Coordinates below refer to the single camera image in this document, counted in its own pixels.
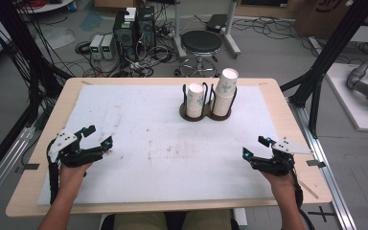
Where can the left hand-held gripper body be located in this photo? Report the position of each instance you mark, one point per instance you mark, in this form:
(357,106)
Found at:
(65,140)

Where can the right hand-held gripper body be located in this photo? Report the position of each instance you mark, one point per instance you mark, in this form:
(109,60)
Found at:
(279,163)

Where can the person's right hand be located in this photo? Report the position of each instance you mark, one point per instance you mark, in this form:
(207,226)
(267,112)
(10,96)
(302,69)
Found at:
(281,187)

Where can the person's left hand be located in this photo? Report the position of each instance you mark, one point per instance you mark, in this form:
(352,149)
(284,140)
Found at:
(72,179)

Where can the black tape strip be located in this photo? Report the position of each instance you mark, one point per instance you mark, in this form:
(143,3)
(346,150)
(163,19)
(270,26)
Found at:
(28,166)
(316,163)

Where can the thin wooden stick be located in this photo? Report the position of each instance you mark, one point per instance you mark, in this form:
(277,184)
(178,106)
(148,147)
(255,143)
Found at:
(308,189)

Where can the dark double cup holder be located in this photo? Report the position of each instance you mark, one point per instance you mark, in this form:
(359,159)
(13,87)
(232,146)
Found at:
(208,115)

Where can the white table mat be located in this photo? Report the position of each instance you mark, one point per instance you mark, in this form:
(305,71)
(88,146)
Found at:
(159,159)

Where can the tall white paper cup stack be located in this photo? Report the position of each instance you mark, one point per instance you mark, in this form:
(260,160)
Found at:
(225,92)

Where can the black tape cross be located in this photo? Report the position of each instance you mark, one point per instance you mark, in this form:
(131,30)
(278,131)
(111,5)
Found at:
(322,213)

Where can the short white paper cup stack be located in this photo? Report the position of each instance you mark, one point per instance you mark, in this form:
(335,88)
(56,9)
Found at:
(195,100)

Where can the person's legs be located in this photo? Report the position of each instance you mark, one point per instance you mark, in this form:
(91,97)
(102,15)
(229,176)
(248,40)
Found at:
(140,220)

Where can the grey power supply unit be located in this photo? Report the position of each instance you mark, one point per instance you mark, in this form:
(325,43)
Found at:
(96,47)
(107,47)

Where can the white floor board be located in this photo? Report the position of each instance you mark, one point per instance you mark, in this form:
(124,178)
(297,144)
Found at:
(351,108)

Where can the black computer tower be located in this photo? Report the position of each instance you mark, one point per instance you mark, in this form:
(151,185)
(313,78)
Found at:
(146,30)
(124,35)

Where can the black round stool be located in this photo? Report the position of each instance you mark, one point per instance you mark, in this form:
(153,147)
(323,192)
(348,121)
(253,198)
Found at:
(201,41)

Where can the blue tape roll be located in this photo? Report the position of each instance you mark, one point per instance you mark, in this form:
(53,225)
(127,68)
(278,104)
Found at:
(72,6)

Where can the black flat device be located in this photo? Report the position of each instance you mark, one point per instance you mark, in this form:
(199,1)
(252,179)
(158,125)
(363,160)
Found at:
(216,22)

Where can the cardboard box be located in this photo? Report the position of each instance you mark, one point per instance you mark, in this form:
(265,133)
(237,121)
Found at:
(316,17)

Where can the aluminium rail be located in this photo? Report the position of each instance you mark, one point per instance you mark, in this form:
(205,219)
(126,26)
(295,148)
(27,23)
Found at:
(3,169)
(329,179)

